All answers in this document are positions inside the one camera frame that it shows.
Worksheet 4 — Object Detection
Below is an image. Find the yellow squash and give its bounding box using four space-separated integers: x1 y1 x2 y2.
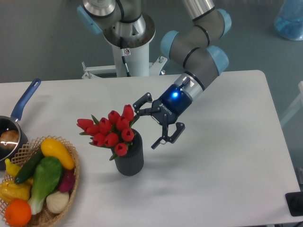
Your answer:
41 138 75 170

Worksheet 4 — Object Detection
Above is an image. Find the fried food piece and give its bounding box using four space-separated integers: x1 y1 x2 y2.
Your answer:
0 130 19 150

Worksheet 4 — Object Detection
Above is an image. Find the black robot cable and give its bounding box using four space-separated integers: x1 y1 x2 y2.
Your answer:
119 36 131 77

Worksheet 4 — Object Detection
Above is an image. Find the blue transparent water bottle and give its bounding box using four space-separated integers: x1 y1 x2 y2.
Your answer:
274 0 303 41

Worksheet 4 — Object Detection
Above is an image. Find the red tulip bouquet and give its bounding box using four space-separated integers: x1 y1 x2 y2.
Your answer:
77 105 138 160

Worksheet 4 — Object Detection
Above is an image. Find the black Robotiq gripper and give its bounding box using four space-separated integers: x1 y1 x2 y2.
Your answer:
133 84 192 149

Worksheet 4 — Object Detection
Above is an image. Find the white garlic bulb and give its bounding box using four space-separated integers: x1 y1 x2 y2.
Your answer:
46 191 69 214

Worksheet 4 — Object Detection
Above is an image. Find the dark green cucumber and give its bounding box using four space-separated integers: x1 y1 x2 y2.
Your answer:
14 149 44 184

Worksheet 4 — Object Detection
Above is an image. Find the purple sweet potato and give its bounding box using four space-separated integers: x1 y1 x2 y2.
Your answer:
58 170 75 192

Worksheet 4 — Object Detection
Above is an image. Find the black device at edge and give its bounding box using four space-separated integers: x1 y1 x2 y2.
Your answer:
285 192 303 217

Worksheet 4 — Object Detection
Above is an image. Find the orange fruit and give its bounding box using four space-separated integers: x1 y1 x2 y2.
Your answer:
4 199 32 227

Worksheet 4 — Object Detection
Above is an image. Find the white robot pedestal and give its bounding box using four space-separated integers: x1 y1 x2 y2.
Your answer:
81 44 169 79

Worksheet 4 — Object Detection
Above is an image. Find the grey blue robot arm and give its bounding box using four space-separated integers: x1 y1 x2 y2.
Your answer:
77 0 232 148

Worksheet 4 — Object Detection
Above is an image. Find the blue handled saucepan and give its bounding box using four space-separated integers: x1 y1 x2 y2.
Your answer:
0 79 41 171

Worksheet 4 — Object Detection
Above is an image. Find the green bok choy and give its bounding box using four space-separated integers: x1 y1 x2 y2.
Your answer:
28 157 62 215

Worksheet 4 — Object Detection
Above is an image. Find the dark grey ribbed vase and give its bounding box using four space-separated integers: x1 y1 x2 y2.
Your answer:
114 130 144 176

